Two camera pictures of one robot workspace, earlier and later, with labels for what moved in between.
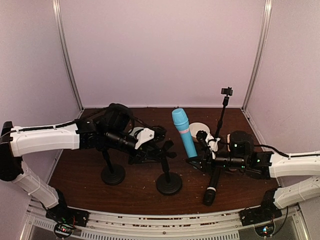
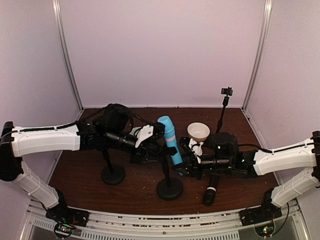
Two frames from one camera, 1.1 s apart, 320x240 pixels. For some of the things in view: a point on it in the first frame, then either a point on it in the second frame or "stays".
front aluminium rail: [290, 225] stays
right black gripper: [206, 160] → [192, 165]
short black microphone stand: [113, 174] stays
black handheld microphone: [209, 196] stays
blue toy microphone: [181, 121] → [170, 138]
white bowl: [194, 127] stays
